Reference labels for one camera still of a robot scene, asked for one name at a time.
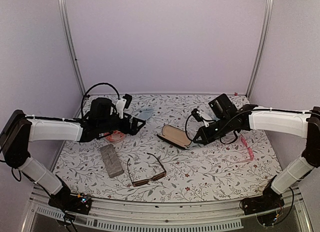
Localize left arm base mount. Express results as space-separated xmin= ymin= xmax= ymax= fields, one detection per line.
xmin=48 ymin=192 xmax=92 ymax=215

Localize grey glasses case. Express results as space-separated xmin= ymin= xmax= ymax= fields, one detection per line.
xmin=99 ymin=144 xmax=124 ymax=178

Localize front aluminium rail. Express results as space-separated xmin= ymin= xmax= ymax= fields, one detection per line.
xmin=21 ymin=187 xmax=313 ymax=231

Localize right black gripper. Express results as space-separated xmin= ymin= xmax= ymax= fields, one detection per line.
xmin=193 ymin=116 xmax=233 ymax=145

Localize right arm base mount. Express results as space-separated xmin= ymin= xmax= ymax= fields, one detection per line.
xmin=239 ymin=193 xmax=285 ymax=227

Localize red patterned bowl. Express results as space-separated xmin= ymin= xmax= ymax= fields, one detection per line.
xmin=105 ymin=131 xmax=126 ymax=143

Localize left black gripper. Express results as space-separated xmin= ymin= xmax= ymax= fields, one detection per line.
xmin=98 ymin=113 xmax=147 ymax=135

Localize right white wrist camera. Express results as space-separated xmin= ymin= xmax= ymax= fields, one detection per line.
xmin=191 ymin=108 xmax=216 ymax=127

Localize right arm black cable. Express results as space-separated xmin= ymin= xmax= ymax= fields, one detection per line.
xmin=184 ymin=109 xmax=241 ymax=145

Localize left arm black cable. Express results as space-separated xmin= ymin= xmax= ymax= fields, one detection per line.
xmin=81 ymin=83 xmax=121 ymax=120

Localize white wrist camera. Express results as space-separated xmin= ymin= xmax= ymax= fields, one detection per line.
xmin=191 ymin=108 xmax=216 ymax=127
xmin=115 ymin=94 xmax=132 ymax=119

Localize brown sunglasses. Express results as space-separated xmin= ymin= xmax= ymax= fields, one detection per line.
xmin=126 ymin=153 xmax=167 ymax=187

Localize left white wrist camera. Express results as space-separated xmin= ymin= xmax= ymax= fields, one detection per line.
xmin=115 ymin=94 xmax=132 ymax=119

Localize right aluminium frame post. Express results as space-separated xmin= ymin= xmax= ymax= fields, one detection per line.
xmin=245 ymin=0 xmax=274 ymax=99

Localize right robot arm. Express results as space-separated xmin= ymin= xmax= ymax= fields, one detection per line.
xmin=191 ymin=94 xmax=320 ymax=210

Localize floral tablecloth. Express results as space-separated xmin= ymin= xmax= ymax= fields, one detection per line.
xmin=54 ymin=95 xmax=281 ymax=202

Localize left aluminium frame post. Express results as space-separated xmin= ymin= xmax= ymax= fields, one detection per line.
xmin=57 ymin=0 xmax=86 ymax=95

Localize pink sunglasses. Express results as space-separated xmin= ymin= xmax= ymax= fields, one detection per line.
xmin=236 ymin=135 xmax=255 ymax=163

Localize aluminium frame post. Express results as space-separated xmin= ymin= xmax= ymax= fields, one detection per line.
xmin=245 ymin=0 xmax=274 ymax=99
xmin=57 ymin=0 xmax=86 ymax=95

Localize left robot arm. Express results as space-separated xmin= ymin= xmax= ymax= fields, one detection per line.
xmin=0 ymin=95 xmax=146 ymax=209

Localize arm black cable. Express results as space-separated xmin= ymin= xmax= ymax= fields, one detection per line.
xmin=184 ymin=109 xmax=241 ymax=145
xmin=81 ymin=83 xmax=121 ymax=120

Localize black glasses case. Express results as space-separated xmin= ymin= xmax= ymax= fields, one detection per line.
xmin=157 ymin=125 xmax=192 ymax=149

